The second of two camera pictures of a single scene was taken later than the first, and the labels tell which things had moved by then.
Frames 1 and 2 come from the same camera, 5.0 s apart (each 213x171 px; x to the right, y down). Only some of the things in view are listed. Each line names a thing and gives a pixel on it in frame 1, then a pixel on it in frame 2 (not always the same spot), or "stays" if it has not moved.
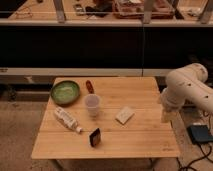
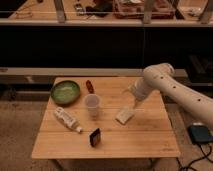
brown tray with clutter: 134,9 stays
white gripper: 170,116 → 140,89
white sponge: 125,115 stays
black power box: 199,134 stays
